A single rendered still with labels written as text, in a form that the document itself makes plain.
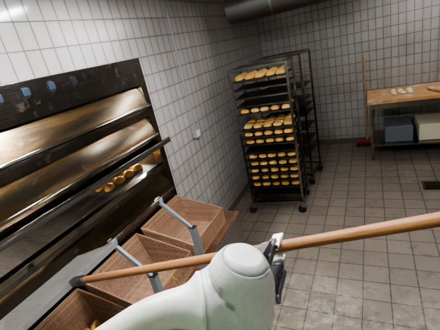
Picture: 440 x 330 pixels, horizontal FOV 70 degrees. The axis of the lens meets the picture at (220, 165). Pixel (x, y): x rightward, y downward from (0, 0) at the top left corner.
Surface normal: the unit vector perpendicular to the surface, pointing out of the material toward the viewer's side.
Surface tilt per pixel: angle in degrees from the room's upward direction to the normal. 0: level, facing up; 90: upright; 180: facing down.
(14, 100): 90
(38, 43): 90
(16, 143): 70
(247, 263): 22
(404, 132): 90
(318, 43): 90
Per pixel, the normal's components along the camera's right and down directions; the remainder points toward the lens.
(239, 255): 0.18, -0.89
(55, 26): 0.90, -0.04
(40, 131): 0.78, -0.34
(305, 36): -0.39, 0.40
